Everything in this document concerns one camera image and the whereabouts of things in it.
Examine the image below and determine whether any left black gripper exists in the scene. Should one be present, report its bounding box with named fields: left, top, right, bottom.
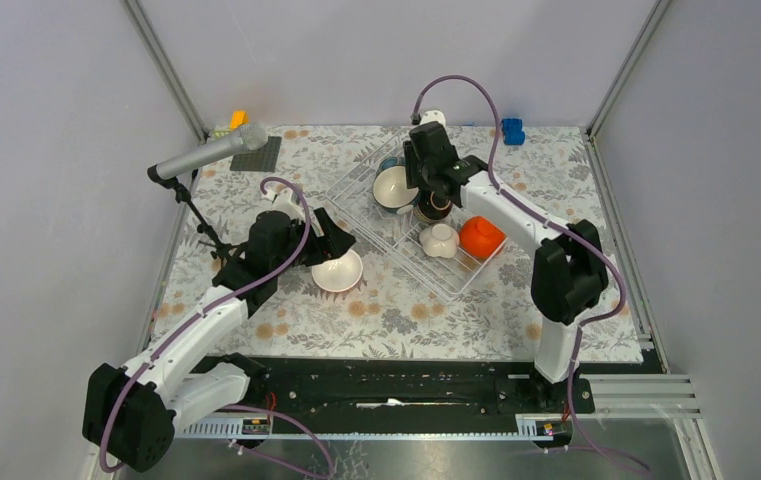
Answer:
left=272, top=207, right=355, bottom=276

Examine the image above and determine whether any orange bowl white inside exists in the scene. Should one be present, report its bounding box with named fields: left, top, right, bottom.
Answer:
left=310, top=250, right=364, bottom=293

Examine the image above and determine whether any black bowl patterned rim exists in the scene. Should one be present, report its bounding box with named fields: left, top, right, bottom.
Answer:
left=413, top=192, right=454, bottom=224

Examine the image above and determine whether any dark blue floral bowl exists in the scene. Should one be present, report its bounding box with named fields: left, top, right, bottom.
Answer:
left=377, top=156, right=405, bottom=174

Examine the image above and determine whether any teal square ceramic cup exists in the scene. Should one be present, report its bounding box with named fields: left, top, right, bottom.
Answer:
left=371, top=166, right=419, bottom=215

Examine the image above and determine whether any white flower-shaped bowl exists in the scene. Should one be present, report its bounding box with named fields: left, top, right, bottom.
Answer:
left=419, top=223, right=460, bottom=259

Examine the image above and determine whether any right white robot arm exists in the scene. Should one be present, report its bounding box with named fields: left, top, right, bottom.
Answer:
left=403, top=121, right=609, bottom=412

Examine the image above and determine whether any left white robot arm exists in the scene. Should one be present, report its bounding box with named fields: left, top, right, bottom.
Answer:
left=82, top=208, right=356, bottom=472

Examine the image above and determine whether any floral table mat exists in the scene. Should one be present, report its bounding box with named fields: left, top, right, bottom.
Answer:
left=152, top=125, right=642, bottom=363

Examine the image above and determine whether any blue toy brick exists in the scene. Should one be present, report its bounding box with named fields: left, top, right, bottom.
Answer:
left=501, top=117, right=526, bottom=146

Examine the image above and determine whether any grey lego baseplate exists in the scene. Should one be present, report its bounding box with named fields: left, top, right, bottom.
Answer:
left=230, top=136, right=282, bottom=173

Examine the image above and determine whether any silver microphone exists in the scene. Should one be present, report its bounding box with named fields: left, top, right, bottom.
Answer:
left=147, top=122, right=268, bottom=184

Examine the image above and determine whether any yellow toy brick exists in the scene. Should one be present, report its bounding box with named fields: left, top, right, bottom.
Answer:
left=229, top=110, right=248, bottom=131

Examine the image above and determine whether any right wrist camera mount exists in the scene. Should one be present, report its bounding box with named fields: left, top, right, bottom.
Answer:
left=418, top=109, right=447, bottom=126

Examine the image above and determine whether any white wire dish rack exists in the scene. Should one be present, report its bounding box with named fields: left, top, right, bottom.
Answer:
left=325, top=127, right=525, bottom=301

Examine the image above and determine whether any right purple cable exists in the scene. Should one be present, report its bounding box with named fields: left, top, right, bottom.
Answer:
left=410, top=74, right=653, bottom=480

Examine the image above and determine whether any purple cable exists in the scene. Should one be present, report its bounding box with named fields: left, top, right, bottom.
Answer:
left=410, top=74, right=653, bottom=480
left=98, top=176, right=335, bottom=478

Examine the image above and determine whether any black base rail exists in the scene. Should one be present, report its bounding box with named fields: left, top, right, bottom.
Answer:
left=192, top=354, right=596, bottom=436

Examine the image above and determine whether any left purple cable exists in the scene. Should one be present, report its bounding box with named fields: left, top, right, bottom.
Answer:
left=98, top=176, right=335, bottom=478

